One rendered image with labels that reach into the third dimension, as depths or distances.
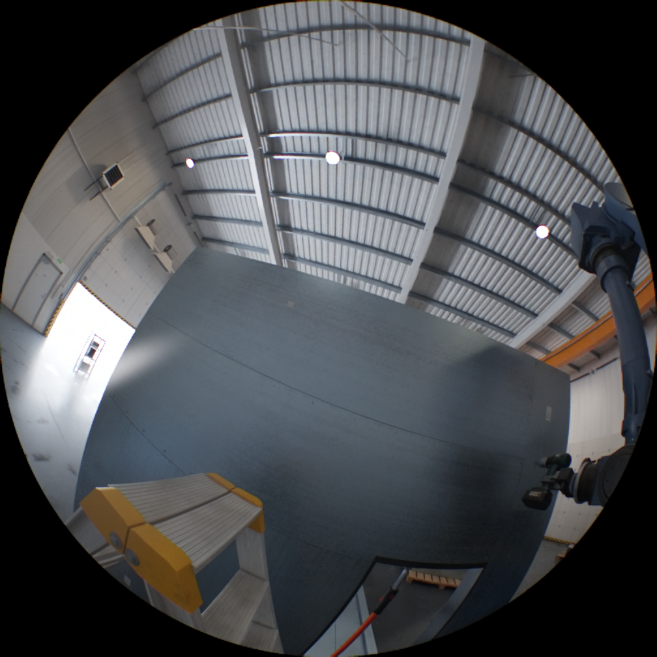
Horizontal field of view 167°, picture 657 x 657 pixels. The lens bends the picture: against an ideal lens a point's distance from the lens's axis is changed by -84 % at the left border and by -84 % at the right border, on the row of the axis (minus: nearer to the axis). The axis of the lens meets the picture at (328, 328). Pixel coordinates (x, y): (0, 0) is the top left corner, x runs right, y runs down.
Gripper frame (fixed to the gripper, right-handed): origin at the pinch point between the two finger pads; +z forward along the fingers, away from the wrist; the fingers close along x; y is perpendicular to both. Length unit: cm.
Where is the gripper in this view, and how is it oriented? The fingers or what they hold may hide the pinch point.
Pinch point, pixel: (547, 482)
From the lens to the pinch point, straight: 105.0
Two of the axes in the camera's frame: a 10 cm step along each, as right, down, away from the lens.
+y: -8.0, 5.4, -2.6
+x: 6.0, 7.0, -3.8
